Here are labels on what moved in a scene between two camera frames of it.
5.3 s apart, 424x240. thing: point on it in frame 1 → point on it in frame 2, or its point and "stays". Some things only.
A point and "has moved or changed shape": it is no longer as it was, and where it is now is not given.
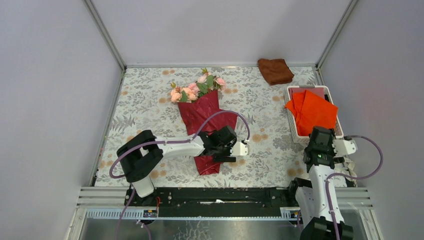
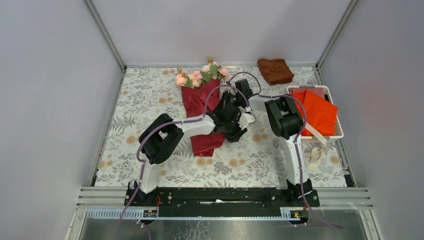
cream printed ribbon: x=350 y=165 has moved or changed shape
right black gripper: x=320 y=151 → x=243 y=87
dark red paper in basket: x=319 y=92 stays
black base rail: x=218 y=201 stays
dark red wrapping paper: x=203 y=114 has moved or changed shape
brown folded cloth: x=275 y=71 stays
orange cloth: x=311 y=110 stays
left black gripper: x=221 y=158 → x=235 y=136
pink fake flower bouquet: x=207 y=82 → x=210 y=72
